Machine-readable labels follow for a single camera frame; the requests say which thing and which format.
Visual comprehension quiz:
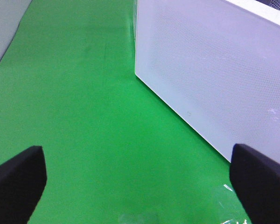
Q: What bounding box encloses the clear tape patch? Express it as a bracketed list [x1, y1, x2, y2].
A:
[118, 213, 160, 224]
[211, 183, 252, 224]

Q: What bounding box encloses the white microwave door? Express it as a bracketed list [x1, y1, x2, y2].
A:
[135, 0, 280, 163]

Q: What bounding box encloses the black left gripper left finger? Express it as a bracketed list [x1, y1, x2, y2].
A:
[0, 146, 47, 224]

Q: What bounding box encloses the clear tape patch right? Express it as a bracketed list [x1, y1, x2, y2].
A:
[211, 183, 252, 224]

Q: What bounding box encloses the clear tape patch centre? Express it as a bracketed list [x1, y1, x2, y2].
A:
[118, 213, 160, 224]

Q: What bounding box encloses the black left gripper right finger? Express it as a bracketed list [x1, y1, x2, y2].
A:
[229, 144, 280, 224]

